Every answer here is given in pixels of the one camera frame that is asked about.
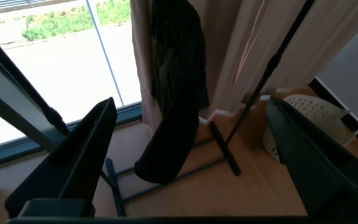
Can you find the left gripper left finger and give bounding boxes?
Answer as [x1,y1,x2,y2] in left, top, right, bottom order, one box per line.
[4,96,118,218]

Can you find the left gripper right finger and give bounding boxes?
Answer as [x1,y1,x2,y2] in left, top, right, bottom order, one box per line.
[265,95,358,217]

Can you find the black shorts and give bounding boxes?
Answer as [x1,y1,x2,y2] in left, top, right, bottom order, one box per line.
[134,0,210,184]

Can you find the white laundry basket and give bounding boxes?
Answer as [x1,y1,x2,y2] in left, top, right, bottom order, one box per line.
[262,94,358,162]

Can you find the black clothes rack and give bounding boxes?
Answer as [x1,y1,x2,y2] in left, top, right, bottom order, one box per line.
[0,0,317,217]

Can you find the pink clothes hanger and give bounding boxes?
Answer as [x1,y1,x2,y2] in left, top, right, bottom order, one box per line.
[233,0,270,84]

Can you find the beige curtain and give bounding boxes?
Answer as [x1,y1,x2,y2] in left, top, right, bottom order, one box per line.
[130,0,358,131]

